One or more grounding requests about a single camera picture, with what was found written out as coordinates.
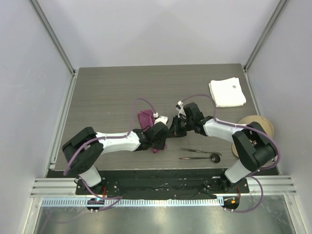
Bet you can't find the aluminium frame post left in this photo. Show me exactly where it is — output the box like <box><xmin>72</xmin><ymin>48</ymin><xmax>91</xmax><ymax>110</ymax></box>
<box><xmin>29</xmin><ymin>0</ymin><xmax>75</xmax><ymax>76</ymax></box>

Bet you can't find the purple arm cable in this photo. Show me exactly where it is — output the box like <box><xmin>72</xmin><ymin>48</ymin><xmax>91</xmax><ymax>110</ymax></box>
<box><xmin>181</xmin><ymin>94</ymin><xmax>280</xmax><ymax>213</ymax></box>
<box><xmin>63</xmin><ymin>98</ymin><xmax>159</xmax><ymax>214</ymax></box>

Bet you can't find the dark metal spoon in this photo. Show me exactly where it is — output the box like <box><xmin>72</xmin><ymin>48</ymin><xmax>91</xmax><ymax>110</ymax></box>
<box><xmin>179</xmin><ymin>153</ymin><xmax>221</xmax><ymax>163</ymax></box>

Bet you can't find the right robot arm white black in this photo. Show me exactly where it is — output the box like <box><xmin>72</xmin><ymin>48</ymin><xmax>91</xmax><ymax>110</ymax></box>
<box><xmin>173</xmin><ymin>101</ymin><xmax>278</xmax><ymax>193</ymax></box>

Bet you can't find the white folded towel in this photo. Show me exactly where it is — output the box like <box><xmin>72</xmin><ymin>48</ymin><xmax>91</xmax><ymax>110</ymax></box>
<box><xmin>209</xmin><ymin>78</ymin><xmax>246</xmax><ymax>108</ymax></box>

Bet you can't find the aluminium frame post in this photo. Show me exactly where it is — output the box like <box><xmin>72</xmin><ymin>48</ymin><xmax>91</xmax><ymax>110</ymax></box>
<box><xmin>29</xmin><ymin>0</ymin><xmax>75</xmax><ymax>76</ymax></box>
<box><xmin>243</xmin><ymin>0</ymin><xmax>289</xmax><ymax>72</ymax></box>

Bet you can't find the slotted cable duct strip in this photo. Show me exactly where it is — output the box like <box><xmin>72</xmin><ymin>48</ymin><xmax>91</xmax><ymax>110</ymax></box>
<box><xmin>41</xmin><ymin>197</ymin><xmax>224</xmax><ymax>207</ymax></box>

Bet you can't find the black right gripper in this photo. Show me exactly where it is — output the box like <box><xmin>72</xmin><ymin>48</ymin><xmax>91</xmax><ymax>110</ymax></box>
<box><xmin>166</xmin><ymin>115</ymin><xmax>194</xmax><ymax>138</ymax></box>

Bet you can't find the dark metal fork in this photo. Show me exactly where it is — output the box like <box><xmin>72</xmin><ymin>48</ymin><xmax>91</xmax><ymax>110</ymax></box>
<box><xmin>180</xmin><ymin>148</ymin><xmax>222</xmax><ymax>156</ymax></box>

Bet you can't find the magenta cloth napkin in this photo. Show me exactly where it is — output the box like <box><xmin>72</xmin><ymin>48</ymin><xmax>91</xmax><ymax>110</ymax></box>
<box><xmin>137</xmin><ymin>109</ymin><xmax>167</xmax><ymax>154</ymax></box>

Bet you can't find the aluminium frame post right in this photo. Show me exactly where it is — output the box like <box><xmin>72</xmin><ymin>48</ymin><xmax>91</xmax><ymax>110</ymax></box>
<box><xmin>243</xmin><ymin>0</ymin><xmax>289</xmax><ymax>72</ymax></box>

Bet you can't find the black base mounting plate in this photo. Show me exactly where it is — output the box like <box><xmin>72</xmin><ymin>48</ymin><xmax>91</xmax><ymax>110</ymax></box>
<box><xmin>46</xmin><ymin>169</ymin><xmax>281</xmax><ymax>198</ymax></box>

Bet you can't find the aluminium front rail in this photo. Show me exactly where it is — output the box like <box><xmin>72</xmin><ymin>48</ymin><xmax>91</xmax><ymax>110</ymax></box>
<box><xmin>30</xmin><ymin>175</ymin><xmax>297</xmax><ymax>197</ymax></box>

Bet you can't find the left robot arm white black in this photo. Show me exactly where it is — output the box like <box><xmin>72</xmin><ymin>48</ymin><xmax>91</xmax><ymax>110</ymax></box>
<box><xmin>62</xmin><ymin>123</ymin><xmax>169</xmax><ymax>195</ymax></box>

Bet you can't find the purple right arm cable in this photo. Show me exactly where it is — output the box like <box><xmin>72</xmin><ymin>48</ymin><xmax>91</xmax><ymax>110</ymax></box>
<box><xmin>181</xmin><ymin>94</ymin><xmax>280</xmax><ymax>213</ymax></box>

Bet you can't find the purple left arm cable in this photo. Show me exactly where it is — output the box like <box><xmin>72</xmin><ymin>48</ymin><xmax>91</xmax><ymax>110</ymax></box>
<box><xmin>63</xmin><ymin>98</ymin><xmax>159</xmax><ymax>214</ymax></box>

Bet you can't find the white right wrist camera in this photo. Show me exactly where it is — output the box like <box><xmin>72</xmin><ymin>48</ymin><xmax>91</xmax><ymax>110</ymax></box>
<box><xmin>175</xmin><ymin>100</ymin><xmax>186</xmax><ymax>118</ymax></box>

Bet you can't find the tan baseball cap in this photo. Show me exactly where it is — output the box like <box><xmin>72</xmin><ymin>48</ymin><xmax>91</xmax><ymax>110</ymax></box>
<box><xmin>231</xmin><ymin>115</ymin><xmax>275</xmax><ymax>159</ymax></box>

